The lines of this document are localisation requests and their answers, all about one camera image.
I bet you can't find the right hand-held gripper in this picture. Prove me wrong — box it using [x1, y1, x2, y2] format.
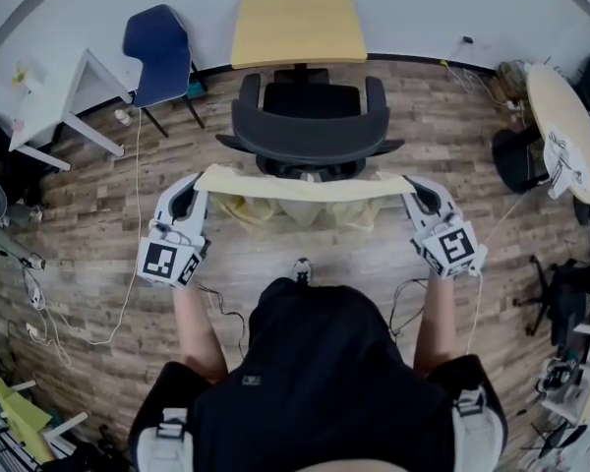
[401, 175, 479, 279]

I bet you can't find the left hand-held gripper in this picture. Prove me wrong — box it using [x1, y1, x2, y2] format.
[136, 173, 211, 290]

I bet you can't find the pale yellow garment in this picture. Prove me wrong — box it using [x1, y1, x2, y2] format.
[195, 162, 417, 236]

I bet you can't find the black office chair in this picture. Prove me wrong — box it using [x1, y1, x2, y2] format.
[214, 69, 407, 184]

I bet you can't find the person's left forearm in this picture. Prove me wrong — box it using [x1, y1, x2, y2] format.
[172, 277, 230, 383]

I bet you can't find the person's right forearm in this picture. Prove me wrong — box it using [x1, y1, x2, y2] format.
[412, 272, 456, 378]

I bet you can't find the blue plastic chair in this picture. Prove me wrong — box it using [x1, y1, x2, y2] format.
[122, 3, 210, 140]

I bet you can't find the black swivel chair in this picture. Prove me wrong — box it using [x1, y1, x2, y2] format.
[513, 256, 590, 348]

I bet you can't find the white power adapter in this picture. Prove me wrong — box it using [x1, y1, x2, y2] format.
[469, 244, 490, 277]

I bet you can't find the black round stool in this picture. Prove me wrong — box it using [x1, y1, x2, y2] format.
[491, 125, 552, 195]

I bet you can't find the person's left shoe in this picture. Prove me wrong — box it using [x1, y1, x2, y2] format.
[292, 257, 317, 285]

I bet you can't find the white printed bag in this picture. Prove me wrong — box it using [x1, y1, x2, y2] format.
[543, 130, 587, 201]

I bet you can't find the brown woven basket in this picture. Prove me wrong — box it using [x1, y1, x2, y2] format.
[496, 60, 530, 103]

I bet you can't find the round wooden table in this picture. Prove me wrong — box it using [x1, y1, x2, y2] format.
[525, 62, 590, 205]

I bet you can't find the white table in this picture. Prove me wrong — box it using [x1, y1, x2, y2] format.
[7, 47, 144, 172]

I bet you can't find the person's black shirt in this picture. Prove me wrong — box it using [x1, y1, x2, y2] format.
[127, 277, 510, 472]

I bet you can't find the yellow wooden square table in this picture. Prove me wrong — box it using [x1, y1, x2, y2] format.
[229, 0, 369, 72]

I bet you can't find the black and white gadget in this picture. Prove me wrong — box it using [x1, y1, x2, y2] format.
[535, 359, 582, 398]

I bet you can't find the lime green sheet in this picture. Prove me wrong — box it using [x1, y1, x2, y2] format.
[0, 377, 55, 464]

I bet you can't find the long white cable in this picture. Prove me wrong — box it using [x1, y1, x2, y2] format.
[48, 108, 145, 348]

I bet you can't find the black floor cable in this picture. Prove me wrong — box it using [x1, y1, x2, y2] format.
[196, 282, 255, 358]
[387, 276, 435, 343]

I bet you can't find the white shoulder strap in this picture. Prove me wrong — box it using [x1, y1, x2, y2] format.
[451, 385, 505, 472]
[135, 407, 196, 472]

